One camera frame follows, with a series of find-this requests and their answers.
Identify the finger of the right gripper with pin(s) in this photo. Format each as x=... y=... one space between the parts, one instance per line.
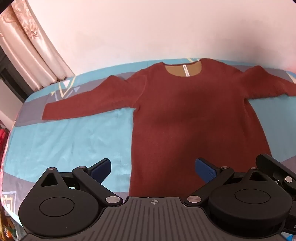
x=277 y=172

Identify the dark red knit sweater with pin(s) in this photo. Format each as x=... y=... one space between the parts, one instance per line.
x=181 y=114

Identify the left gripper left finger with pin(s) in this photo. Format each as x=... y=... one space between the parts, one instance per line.
x=90 y=180

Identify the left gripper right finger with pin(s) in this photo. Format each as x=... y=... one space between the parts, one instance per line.
x=213 y=177

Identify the pink satin curtain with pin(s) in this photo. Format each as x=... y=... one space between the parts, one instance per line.
x=29 y=49

